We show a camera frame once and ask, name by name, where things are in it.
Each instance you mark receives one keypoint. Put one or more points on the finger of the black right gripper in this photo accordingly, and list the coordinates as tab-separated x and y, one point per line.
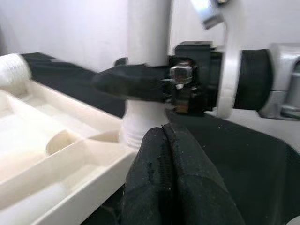
121	61
122	82

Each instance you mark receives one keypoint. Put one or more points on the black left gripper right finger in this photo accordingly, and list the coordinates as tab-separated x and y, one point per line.
201	192

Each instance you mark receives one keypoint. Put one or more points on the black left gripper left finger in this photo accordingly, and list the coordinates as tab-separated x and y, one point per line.
150	182

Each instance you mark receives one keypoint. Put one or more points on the white plastic children table top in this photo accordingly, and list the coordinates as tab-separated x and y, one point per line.
98	161

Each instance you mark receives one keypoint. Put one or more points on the black tablecloth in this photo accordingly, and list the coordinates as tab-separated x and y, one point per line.
257	164

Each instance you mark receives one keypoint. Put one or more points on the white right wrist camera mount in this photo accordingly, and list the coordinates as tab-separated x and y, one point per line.
232	70

